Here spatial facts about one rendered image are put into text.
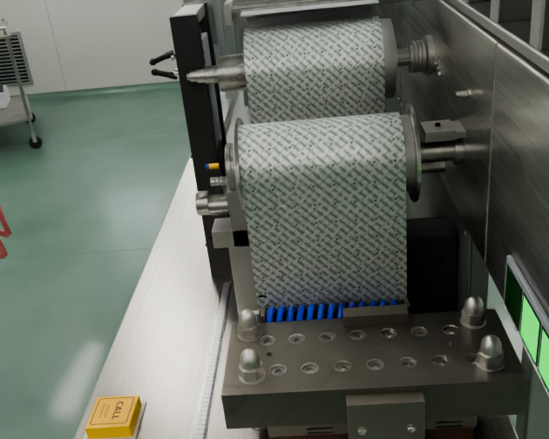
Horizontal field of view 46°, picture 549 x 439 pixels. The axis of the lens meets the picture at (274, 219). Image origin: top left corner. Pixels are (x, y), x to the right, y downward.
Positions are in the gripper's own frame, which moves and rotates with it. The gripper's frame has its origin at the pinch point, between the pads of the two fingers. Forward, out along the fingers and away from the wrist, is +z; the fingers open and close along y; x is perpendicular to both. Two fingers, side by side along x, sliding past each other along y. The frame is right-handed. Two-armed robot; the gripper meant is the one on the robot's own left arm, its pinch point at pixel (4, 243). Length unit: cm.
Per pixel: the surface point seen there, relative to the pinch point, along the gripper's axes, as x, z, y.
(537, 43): -79, -3, -72
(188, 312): -20.8, 28.7, -17.7
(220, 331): -24.9, 31.0, -26.6
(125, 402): -10.0, 19.8, -42.4
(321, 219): -52, 14, -45
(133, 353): -10.8, 23.0, -26.5
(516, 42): -79, -1, -66
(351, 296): -48, 28, -46
